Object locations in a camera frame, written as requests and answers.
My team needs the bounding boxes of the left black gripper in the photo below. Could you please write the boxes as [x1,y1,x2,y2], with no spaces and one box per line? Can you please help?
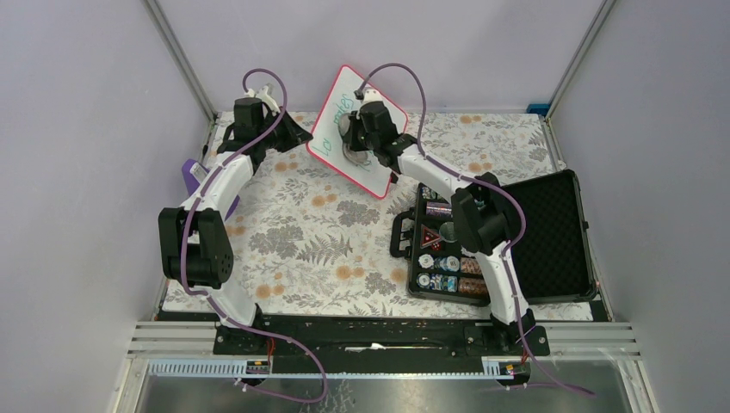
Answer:
[258,106,313,153]

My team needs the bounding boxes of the red-framed whiteboard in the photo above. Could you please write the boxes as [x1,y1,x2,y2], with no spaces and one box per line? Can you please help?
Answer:
[306,65,392,200]

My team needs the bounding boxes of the translucent silicone sponge eraser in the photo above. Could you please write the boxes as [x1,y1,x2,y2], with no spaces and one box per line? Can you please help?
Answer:
[337,111,368,166]

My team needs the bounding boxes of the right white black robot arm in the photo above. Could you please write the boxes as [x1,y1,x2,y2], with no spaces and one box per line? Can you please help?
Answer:
[337,102,535,354]

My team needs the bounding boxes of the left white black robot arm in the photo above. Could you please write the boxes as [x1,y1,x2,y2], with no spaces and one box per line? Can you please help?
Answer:
[158,97,312,354]

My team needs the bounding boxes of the purple plastic object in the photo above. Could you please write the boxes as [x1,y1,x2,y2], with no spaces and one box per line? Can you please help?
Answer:
[181,158,209,195]

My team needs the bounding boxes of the floral tablecloth mat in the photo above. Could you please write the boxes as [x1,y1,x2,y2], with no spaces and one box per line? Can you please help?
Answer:
[162,110,594,322]

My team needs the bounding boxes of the black poker chip case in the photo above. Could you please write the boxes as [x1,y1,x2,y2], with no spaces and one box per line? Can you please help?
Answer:
[390,168,598,308]

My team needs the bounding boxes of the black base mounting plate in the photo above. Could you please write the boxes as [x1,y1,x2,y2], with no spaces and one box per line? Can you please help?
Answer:
[213,315,524,375]

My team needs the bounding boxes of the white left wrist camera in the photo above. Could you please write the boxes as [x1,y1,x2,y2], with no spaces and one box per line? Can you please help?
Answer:
[244,83,281,114]

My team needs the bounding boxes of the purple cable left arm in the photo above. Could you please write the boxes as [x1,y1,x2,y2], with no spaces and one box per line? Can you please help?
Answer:
[179,68,330,404]

